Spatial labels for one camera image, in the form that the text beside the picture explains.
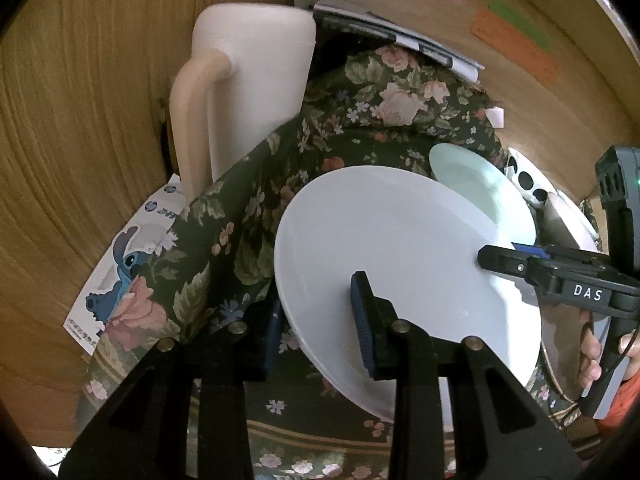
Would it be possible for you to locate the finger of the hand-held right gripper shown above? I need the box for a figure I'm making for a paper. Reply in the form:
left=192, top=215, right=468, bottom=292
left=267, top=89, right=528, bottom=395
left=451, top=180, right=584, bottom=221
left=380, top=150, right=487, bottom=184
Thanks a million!
left=476, top=244, right=532, bottom=283
left=511, top=242, right=553, bottom=261

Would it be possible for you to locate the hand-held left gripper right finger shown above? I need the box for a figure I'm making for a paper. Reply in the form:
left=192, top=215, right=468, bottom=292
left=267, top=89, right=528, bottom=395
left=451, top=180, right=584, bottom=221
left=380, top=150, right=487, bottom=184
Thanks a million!
left=350, top=270, right=583, bottom=480

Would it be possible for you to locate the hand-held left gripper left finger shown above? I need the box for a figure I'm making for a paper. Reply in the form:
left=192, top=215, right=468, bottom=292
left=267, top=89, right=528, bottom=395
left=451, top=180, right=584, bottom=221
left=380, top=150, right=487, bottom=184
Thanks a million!
left=59, top=297, right=288, bottom=480

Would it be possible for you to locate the pale green plate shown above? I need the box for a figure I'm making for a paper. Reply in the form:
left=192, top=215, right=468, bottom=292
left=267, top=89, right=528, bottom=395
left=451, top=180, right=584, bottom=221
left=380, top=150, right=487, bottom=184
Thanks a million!
left=428, top=142, right=537, bottom=248

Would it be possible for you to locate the large white plate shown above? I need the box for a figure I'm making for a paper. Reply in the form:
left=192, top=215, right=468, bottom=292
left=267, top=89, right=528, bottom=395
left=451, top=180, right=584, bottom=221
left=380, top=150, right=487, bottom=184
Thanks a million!
left=273, top=165, right=543, bottom=423

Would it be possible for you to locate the person's right forearm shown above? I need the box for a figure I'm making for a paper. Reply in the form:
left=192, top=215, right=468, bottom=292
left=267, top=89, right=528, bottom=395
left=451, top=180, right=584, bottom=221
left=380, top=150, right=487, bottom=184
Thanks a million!
left=595, top=379, right=640, bottom=433

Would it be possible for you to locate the person's right hand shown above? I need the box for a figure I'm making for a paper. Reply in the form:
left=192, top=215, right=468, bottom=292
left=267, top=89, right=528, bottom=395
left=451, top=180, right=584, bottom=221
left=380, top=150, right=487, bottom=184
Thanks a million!
left=575, top=307, right=640, bottom=391

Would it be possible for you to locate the grey glossy plate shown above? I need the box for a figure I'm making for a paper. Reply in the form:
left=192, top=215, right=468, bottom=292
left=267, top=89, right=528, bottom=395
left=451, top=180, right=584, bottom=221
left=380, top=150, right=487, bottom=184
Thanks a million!
left=537, top=191, right=608, bottom=406

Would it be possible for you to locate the small white plate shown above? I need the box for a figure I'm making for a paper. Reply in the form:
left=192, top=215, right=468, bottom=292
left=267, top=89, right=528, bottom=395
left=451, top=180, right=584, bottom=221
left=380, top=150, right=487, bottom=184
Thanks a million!
left=567, top=200, right=599, bottom=251

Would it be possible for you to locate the white bowl with black dots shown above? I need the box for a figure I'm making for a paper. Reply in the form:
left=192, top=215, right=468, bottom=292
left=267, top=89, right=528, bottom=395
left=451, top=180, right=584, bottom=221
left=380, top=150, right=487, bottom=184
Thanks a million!
left=505, top=147, right=551, bottom=206

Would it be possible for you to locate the dark floral cloth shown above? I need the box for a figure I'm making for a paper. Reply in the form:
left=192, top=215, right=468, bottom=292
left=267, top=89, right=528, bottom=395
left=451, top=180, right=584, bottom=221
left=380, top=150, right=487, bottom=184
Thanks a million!
left=75, top=45, right=640, bottom=480

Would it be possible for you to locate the cartoon character leaflet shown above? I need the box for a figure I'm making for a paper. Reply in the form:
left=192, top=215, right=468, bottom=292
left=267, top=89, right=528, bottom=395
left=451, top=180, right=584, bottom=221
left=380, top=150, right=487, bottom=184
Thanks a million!
left=62, top=174, right=193, bottom=356

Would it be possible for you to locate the orange paper note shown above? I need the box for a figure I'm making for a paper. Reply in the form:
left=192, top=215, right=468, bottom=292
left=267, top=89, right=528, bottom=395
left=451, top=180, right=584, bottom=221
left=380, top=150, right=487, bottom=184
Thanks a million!
left=471, top=7, right=560, bottom=88

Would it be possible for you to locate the green paper note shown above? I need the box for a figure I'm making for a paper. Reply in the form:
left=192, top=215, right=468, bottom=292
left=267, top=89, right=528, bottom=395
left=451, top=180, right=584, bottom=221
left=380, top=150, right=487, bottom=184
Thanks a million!
left=489, top=0, right=553, bottom=51

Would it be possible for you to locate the stack of papers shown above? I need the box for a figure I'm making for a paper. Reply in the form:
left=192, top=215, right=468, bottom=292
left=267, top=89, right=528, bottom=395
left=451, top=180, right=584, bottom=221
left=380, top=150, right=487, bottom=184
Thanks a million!
left=292, top=0, right=486, bottom=83

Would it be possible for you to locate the black cable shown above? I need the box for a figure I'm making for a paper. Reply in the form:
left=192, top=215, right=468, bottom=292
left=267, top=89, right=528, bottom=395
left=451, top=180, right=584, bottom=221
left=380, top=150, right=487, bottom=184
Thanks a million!
left=547, top=320, right=640, bottom=428

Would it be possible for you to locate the cream plastic container with handle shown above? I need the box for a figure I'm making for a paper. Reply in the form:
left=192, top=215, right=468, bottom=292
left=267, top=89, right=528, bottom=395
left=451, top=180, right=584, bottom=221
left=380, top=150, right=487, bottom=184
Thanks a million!
left=169, top=4, right=317, bottom=198

